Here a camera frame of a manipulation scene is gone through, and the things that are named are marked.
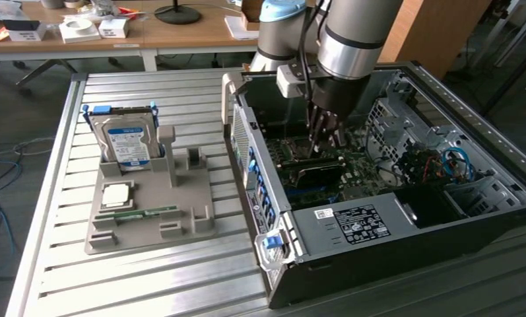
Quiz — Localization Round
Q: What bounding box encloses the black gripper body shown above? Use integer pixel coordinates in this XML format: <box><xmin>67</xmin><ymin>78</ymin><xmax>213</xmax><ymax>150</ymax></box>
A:
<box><xmin>309</xmin><ymin>75</ymin><xmax>372</xmax><ymax>118</ymax></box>

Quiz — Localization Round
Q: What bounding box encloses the black NVIDIA graphics card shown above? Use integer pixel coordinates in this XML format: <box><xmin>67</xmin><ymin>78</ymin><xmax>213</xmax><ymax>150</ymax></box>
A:
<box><xmin>288</xmin><ymin>157</ymin><xmax>343</xmax><ymax>190</ymax></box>

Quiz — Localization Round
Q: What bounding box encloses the metal CPU socket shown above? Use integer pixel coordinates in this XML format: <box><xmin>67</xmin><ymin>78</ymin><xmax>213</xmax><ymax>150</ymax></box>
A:
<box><xmin>281</xmin><ymin>137</ymin><xmax>315</xmax><ymax>161</ymax></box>

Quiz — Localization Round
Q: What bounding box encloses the perforated metal disk bay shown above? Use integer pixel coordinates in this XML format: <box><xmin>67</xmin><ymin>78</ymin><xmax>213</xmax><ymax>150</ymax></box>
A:
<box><xmin>367</xmin><ymin>71</ymin><xmax>426</xmax><ymax>156</ymax></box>

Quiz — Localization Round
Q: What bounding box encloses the green motherboard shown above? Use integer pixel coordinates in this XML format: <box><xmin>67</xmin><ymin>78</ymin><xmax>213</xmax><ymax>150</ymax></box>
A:
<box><xmin>261</xmin><ymin>122</ymin><xmax>404</xmax><ymax>211</ymax></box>

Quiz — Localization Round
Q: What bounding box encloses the blue expansion slot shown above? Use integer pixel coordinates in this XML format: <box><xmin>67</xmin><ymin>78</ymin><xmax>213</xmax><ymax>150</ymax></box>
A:
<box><xmin>285</xmin><ymin>186</ymin><xmax>332</xmax><ymax>196</ymax></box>

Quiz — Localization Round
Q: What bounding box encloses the grey power supply unit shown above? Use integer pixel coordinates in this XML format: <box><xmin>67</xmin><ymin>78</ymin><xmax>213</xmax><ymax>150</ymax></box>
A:
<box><xmin>288</xmin><ymin>193</ymin><xmax>422</xmax><ymax>258</ymax></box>

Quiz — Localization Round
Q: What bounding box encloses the white paper stack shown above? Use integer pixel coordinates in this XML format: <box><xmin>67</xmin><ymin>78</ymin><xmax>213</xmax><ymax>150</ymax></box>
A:
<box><xmin>224</xmin><ymin>15</ymin><xmax>260</xmax><ymax>40</ymax></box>

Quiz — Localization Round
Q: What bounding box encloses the wooden cabinet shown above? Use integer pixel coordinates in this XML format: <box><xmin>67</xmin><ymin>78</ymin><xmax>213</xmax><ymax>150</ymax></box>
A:
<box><xmin>376</xmin><ymin>0</ymin><xmax>495</xmax><ymax>80</ymax></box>

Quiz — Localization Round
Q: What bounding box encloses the brown cardboard box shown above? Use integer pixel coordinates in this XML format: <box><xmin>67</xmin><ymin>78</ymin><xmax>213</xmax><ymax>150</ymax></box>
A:
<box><xmin>240</xmin><ymin>0</ymin><xmax>263</xmax><ymax>32</ymax></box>

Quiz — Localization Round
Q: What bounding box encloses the silver disk bay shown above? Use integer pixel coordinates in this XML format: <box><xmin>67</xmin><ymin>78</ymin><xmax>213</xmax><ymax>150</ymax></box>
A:
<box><xmin>442</xmin><ymin>174</ymin><xmax>523</xmax><ymax>219</ymax></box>

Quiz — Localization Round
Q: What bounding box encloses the grey parts rack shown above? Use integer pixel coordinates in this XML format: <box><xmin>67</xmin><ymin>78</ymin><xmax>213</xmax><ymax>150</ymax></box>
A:
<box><xmin>83</xmin><ymin>124</ymin><xmax>219</xmax><ymax>256</ymax></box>

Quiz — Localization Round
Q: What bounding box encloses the black open PC case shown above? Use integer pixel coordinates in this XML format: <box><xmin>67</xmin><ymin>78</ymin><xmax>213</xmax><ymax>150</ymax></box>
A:
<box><xmin>221</xmin><ymin>60</ymin><xmax>526</xmax><ymax>310</ymax></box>

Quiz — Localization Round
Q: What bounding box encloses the hard disk with blue rails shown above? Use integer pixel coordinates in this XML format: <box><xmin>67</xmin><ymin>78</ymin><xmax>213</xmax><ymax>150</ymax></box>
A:
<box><xmin>80</xmin><ymin>102</ymin><xmax>161</xmax><ymax>172</ymax></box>

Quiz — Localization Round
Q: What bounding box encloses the black lamp base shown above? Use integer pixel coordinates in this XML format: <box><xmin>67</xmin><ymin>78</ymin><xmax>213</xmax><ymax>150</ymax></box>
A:
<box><xmin>153</xmin><ymin>0</ymin><xmax>201</xmax><ymax>26</ymax></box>

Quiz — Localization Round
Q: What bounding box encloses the green RAM stick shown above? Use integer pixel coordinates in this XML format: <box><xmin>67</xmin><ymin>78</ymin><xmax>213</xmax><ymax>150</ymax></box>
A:
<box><xmin>112</xmin><ymin>206</ymin><xmax>177</xmax><ymax>221</ymax></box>

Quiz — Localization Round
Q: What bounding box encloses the silver CPU chip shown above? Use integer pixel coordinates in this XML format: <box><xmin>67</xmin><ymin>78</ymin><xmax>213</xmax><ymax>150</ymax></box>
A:
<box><xmin>100</xmin><ymin>184</ymin><xmax>133</xmax><ymax>209</ymax></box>

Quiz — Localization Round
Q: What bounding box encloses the orange packet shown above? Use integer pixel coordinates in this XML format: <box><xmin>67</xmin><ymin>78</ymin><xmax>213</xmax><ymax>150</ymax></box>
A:
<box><xmin>116</xmin><ymin>6</ymin><xmax>147</xmax><ymax>21</ymax></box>

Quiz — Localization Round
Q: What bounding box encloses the small white box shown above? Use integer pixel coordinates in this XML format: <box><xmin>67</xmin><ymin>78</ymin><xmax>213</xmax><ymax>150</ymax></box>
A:
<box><xmin>97</xmin><ymin>18</ymin><xmax>129</xmax><ymax>39</ymax></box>

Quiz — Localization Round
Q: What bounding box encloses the white box with tape roll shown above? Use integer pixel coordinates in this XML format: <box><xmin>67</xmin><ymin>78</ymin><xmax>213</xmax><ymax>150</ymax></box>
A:
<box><xmin>59</xmin><ymin>18</ymin><xmax>101</xmax><ymax>44</ymax></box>

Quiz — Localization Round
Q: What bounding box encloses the wooden desk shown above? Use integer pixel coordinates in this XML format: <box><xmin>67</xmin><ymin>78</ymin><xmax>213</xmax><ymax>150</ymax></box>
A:
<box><xmin>0</xmin><ymin>0</ymin><xmax>384</xmax><ymax>72</ymax></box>

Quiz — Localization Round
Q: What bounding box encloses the black and white box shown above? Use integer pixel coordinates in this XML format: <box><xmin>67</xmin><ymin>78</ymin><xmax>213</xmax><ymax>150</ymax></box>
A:
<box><xmin>1</xmin><ymin>19</ymin><xmax>48</xmax><ymax>42</ymax></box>

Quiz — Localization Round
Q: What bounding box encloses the clear plastic bag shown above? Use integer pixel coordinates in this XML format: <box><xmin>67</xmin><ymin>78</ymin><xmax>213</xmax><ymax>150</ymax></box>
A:
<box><xmin>0</xmin><ymin>0</ymin><xmax>25</xmax><ymax>24</ymax></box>

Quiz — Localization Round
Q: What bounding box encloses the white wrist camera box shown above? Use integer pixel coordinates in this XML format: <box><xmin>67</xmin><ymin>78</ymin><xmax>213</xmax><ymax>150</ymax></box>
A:
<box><xmin>276</xmin><ymin>65</ymin><xmax>311</xmax><ymax>98</ymax></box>

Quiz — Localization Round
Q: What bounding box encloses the black camera cable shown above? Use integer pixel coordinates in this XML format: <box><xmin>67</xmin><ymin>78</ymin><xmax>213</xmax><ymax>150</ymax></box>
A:
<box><xmin>297</xmin><ymin>0</ymin><xmax>329</xmax><ymax>100</ymax></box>

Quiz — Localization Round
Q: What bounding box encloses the red wire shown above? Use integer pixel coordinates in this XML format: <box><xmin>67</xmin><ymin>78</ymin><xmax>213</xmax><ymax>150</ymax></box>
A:
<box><xmin>424</xmin><ymin>155</ymin><xmax>444</xmax><ymax>178</ymax></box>

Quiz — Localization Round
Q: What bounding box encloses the blue wire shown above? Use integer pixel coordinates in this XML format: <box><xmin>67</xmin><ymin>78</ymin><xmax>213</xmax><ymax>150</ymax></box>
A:
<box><xmin>440</xmin><ymin>147</ymin><xmax>475</xmax><ymax>184</ymax></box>

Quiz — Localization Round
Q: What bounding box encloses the grey case handle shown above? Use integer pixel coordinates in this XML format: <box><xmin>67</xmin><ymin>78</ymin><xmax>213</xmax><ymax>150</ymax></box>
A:
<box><xmin>252</xmin><ymin>230</ymin><xmax>301</xmax><ymax>273</ymax></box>

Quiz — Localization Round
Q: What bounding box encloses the white floor cable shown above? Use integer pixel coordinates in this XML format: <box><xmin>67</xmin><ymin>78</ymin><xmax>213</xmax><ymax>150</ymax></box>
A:
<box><xmin>0</xmin><ymin>137</ymin><xmax>55</xmax><ymax>157</ymax></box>

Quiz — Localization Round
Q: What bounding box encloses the blue floor cable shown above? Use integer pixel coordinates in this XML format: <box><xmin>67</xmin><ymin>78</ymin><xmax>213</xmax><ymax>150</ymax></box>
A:
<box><xmin>0</xmin><ymin>155</ymin><xmax>24</xmax><ymax>262</ymax></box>

